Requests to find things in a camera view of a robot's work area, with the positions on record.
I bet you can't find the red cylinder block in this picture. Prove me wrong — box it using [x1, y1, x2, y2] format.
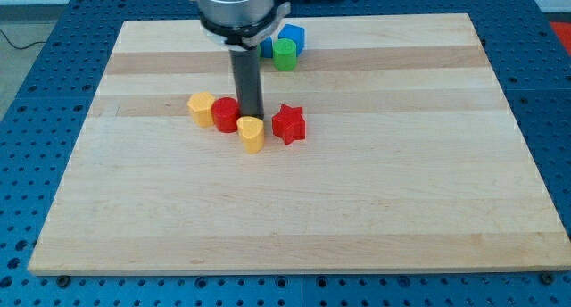
[211, 97, 240, 133]

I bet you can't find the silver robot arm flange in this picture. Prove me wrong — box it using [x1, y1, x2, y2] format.
[190, 0, 291, 51]

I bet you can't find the red star block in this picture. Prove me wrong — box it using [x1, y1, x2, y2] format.
[272, 104, 306, 145]

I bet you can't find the yellow heart block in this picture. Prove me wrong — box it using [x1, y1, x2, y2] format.
[236, 116, 265, 154]

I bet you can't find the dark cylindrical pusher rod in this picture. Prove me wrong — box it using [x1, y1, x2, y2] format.
[229, 48, 264, 120]

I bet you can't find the yellow hexagon block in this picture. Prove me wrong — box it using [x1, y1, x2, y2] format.
[186, 92, 216, 128]

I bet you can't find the green cylinder block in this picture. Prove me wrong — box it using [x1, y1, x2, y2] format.
[272, 38, 297, 71]

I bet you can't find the blue block behind rod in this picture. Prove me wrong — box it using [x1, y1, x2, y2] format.
[260, 37, 273, 59]

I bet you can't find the blue cube block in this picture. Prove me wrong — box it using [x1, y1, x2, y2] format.
[278, 24, 306, 56]

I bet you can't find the wooden board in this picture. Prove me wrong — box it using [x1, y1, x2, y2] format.
[29, 13, 570, 276]

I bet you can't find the black cable on floor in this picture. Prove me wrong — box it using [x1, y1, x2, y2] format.
[0, 29, 47, 51]

